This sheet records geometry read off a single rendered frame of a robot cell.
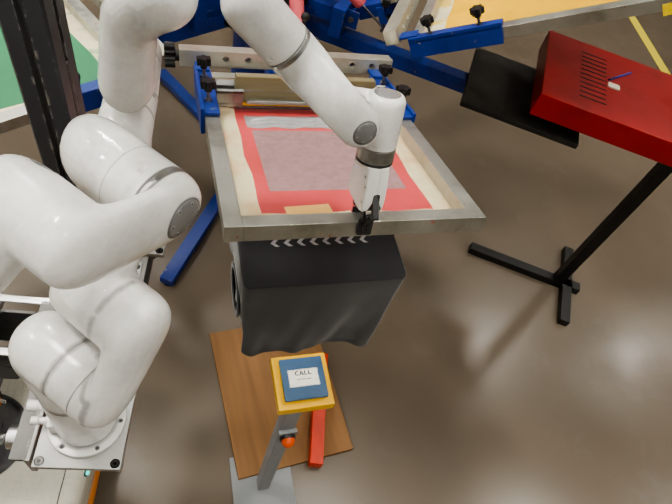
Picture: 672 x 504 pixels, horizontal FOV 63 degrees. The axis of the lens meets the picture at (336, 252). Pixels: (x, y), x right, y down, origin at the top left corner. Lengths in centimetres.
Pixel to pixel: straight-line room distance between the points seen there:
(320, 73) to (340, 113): 7
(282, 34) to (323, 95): 11
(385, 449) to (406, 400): 23
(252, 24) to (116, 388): 54
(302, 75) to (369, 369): 171
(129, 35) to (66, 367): 47
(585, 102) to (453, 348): 118
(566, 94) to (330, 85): 136
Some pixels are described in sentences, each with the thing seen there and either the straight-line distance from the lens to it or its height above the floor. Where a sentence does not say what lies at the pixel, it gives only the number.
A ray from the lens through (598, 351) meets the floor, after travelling 301.
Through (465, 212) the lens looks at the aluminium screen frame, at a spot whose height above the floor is 127.
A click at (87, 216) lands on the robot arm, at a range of 53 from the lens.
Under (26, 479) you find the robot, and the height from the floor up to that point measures 28.
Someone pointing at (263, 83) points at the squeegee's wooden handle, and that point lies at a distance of 161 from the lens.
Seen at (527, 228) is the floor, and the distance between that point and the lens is 327.
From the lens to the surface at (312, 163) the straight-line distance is 141.
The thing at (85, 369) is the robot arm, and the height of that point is 145.
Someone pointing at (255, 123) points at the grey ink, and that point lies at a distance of 157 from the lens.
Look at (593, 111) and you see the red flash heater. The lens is 215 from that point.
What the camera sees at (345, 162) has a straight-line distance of 144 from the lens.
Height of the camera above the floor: 214
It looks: 52 degrees down
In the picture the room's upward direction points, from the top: 19 degrees clockwise
